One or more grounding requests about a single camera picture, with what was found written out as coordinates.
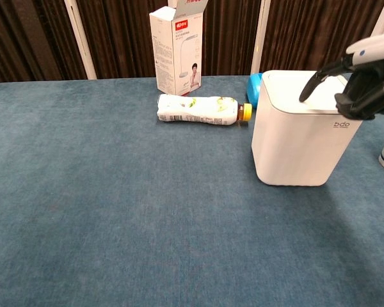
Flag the white desk lamp carton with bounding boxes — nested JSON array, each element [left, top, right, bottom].
[[148, 0, 209, 97]]

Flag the white plastic trash bin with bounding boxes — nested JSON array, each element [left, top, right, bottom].
[[251, 69, 364, 187]]

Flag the dark brown pleated curtain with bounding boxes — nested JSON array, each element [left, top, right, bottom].
[[0, 0, 384, 84]]

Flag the yellow-capped tea bottle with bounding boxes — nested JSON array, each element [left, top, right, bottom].
[[156, 93, 253, 126]]

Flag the blue plastic object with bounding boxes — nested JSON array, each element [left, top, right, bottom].
[[244, 72, 264, 109]]

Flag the white plastic container lid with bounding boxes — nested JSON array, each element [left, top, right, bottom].
[[268, 70, 351, 113]]

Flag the white vertical frame bar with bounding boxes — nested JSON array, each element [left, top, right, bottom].
[[369, 0, 384, 36], [250, 0, 272, 75], [63, 0, 98, 81]]

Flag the blue tablecloth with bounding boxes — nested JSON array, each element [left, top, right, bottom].
[[0, 72, 384, 307]]

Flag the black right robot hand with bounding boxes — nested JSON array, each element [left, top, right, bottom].
[[298, 54, 384, 121]]

